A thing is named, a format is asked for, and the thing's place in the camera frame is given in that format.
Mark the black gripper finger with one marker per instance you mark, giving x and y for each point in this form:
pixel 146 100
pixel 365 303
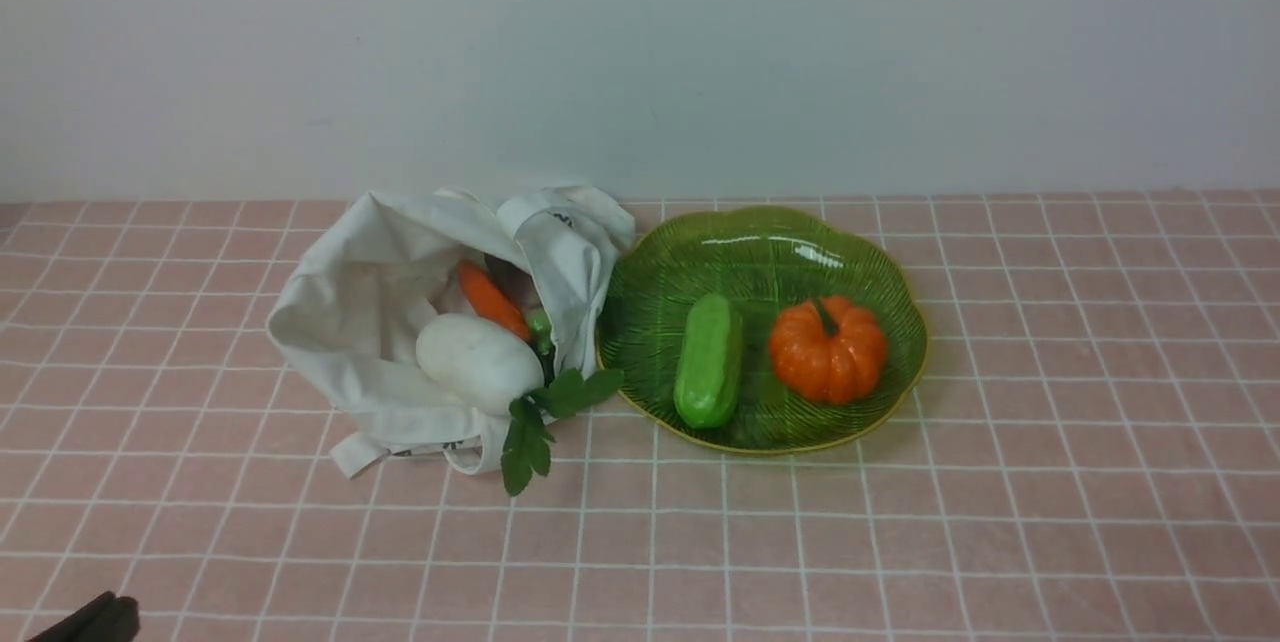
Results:
pixel 106 618

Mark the white toy radish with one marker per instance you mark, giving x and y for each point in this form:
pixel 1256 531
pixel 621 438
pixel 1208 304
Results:
pixel 479 362

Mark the green leaf-shaped glass plate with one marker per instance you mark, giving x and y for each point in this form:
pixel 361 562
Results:
pixel 764 259

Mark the orange toy pumpkin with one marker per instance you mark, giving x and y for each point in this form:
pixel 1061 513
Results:
pixel 828 350

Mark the green toy cucumber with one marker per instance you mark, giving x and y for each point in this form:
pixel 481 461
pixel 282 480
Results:
pixel 710 365

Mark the white cloth tote bag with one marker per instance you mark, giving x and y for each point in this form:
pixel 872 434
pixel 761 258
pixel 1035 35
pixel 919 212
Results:
pixel 349 316

